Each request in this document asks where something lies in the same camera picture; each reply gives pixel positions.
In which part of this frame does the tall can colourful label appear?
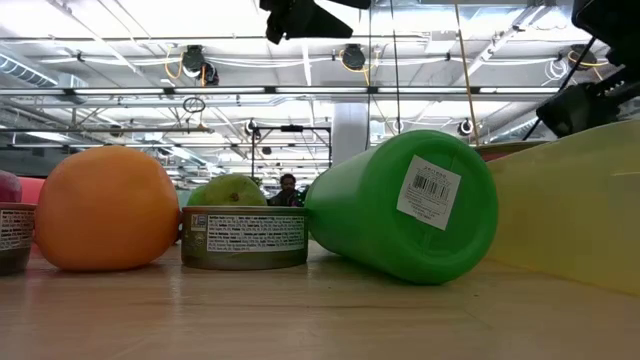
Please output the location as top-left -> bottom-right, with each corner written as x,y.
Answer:
474,141 -> 551,162

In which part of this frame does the green toy pear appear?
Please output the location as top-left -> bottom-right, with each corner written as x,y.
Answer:
197,173 -> 268,207

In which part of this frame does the green plastic bottle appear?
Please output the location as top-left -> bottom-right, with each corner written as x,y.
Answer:
304,129 -> 500,286

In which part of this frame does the tuna can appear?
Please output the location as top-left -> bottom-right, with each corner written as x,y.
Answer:
0,202 -> 37,277
180,205 -> 309,271

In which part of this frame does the toy orange fruit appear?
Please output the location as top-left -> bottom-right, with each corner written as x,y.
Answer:
34,145 -> 181,273

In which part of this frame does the red toy bell pepper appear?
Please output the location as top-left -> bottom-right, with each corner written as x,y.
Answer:
0,169 -> 24,204

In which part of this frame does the white building column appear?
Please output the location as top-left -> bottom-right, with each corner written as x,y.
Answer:
332,102 -> 371,169

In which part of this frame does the person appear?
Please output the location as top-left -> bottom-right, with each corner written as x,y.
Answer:
268,173 -> 307,208

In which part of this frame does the yellow plastic bin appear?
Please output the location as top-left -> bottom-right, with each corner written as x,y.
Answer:
487,119 -> 640,296

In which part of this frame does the black cable with coil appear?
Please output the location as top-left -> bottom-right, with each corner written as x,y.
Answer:
388,0 -> 403,156

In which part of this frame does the thin black cable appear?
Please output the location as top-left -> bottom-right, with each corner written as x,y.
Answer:
522,37 -> 597,142

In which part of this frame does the black metal frame rig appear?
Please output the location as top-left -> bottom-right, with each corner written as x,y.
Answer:
251,125 -> 333,179

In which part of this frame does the hanging yellow cable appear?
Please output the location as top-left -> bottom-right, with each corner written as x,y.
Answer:
453,0 -> 481,147

